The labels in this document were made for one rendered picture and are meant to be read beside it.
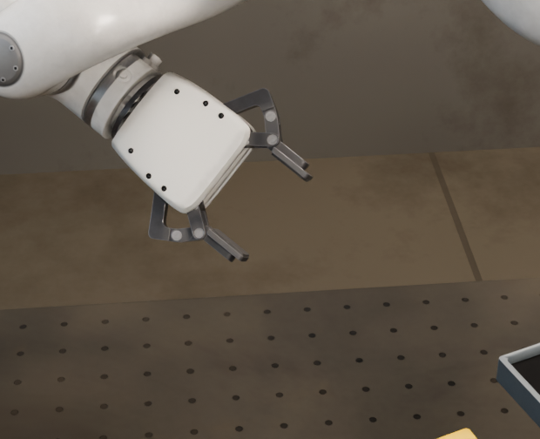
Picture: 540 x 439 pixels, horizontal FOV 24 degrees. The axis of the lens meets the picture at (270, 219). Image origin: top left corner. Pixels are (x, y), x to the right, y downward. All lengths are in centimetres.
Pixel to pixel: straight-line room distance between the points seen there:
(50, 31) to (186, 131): 15
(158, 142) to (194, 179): 5
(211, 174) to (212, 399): 40
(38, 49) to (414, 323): 68
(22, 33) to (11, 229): 191
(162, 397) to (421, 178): 174
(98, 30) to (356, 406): 59
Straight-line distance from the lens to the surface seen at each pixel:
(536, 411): 80
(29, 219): 300
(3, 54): 109
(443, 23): 304
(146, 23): 107
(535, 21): 103
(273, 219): 295
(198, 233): 113
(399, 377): 149
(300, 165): 113
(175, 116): 113
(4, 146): 313
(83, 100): 115
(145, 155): 114
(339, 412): 145
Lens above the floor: 170
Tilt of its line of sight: 35 degrees down
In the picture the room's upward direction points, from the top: straight up
